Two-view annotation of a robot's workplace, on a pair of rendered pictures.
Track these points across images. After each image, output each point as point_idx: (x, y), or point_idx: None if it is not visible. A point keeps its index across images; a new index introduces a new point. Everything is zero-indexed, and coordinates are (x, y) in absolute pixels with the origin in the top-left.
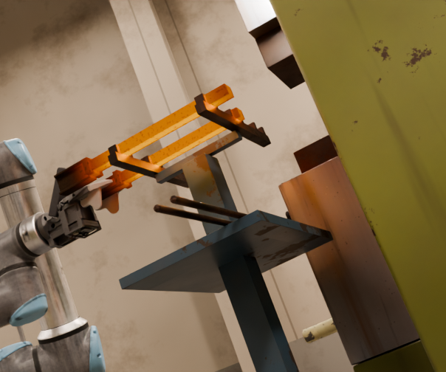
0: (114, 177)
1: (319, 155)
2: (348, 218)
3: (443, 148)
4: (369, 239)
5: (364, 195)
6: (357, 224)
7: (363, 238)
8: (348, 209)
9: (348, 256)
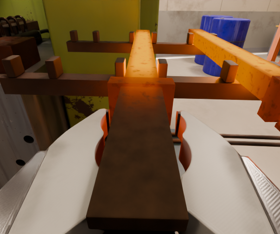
0: (172, 101)
1: (28, 56)
2: (53, 113)
3: None
4: (60, 125)
5: None
6: (56, 116)
7: (59, 125)
8: (53, 106)
9: (55, 139)
